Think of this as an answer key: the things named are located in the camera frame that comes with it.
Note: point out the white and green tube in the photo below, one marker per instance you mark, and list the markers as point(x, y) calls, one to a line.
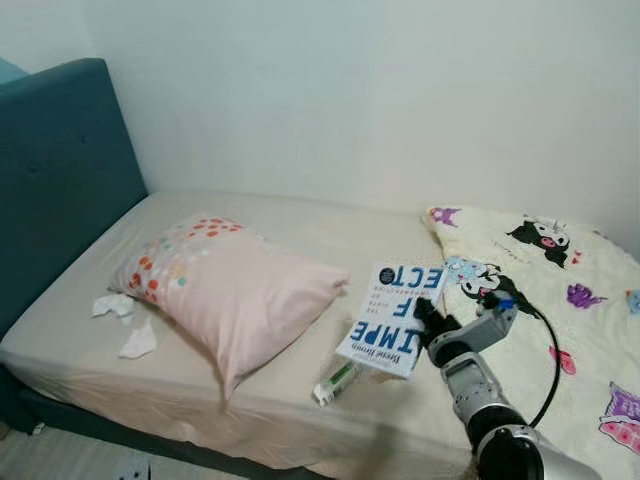
point(337, 383)

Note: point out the mattress with beige sheet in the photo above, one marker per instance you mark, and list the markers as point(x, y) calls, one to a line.
point(280, 240)

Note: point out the white book with blue letters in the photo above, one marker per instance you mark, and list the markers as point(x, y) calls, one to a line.
point(385, 320)

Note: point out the pink pillow with dots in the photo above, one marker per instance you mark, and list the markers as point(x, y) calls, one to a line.
point(240, 290)

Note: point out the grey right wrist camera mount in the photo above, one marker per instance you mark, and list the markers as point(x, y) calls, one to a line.
point(490, 325)

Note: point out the cream cartoon print blanket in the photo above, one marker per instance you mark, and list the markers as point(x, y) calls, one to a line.
point(590, 340)

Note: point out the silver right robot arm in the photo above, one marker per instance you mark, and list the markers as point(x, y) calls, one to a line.
point(470, 385)

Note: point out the teal upholstered headboard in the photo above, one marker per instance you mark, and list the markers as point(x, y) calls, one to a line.
point(60, 180)

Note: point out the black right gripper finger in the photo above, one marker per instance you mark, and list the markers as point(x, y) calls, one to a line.
point(428, 310)
point(431, 333)

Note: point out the white tissue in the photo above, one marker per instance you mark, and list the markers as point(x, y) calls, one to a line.
point(113, 306)
point(138, 340)

